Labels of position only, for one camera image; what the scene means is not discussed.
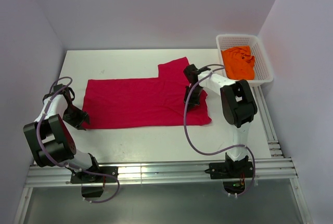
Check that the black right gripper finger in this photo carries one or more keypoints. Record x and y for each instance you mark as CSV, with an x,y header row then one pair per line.
x,y
187,97
193,102

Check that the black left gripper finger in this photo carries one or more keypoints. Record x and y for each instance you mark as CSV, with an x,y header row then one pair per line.
x,y
79,127
84,117

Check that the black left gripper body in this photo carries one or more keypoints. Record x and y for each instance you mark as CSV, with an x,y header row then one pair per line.
x,y
71,115

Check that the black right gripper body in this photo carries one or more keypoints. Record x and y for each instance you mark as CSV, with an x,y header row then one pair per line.
x,y
196,90

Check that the red t shirt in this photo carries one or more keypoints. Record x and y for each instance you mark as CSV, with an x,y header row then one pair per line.
x,y
143,102

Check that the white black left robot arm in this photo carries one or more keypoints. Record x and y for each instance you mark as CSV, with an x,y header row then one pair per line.
x,y
48,138

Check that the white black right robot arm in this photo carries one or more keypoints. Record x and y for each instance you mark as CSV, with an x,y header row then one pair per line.
x,y
238,106

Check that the orange t shirt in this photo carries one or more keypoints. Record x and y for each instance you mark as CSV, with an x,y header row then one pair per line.
x,y
239,63

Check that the white perforated plastic basket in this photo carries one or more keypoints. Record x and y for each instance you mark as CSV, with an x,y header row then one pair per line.
x,y
262,67

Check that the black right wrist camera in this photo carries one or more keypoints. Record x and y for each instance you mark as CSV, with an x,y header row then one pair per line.
x,y
191,73

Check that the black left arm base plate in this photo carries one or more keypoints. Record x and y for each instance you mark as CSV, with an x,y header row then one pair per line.
x,y
107,174

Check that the aluminium table edge rail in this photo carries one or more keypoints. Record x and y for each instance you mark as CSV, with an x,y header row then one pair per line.
x,y
158,173

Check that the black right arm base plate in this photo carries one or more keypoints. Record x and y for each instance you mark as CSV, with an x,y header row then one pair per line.
x,y
226,170

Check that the aluminium right side rail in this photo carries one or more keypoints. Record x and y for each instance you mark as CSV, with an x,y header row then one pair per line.
x,y
272,140

